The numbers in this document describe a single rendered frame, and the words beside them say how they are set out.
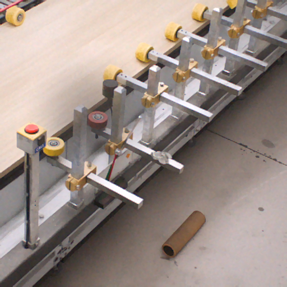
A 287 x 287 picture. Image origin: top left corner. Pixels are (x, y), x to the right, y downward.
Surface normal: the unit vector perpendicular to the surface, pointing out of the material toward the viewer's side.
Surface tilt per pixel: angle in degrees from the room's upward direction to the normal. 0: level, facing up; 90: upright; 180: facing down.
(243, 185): 0
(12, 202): 90
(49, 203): 0
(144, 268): 0
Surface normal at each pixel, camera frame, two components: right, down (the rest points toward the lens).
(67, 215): 0.09, -0.79
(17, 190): 0.83, 0.40
